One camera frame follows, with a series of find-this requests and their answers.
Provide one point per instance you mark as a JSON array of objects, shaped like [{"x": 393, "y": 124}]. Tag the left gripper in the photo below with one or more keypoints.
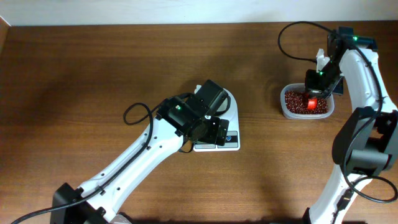
[{"x": 216, "y": 124}]

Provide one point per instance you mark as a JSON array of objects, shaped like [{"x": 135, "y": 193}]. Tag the clear plastic container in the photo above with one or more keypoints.
[{"x": 300, "y": 87}]

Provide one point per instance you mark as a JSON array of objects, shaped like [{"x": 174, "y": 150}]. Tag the white digital kitchen scale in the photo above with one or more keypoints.
[{"x": 232, "y": 143}]

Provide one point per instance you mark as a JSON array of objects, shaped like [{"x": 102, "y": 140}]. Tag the red beans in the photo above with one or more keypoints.
[{"x": 295, "y": 104}]

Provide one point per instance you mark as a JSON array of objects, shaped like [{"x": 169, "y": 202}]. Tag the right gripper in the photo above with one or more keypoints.
[{"x": 311, "y": 86}]

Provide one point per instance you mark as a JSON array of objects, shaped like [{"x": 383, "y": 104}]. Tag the orange measuring scoop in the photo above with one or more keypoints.
[{"x": 310, "y": 101}]

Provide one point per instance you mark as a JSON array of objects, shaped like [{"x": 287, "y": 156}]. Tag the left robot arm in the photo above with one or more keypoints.
[{"x": 99, "y": 199}]

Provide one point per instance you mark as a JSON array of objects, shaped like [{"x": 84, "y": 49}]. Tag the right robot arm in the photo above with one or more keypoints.
[{"x": 367, "y": 143}]

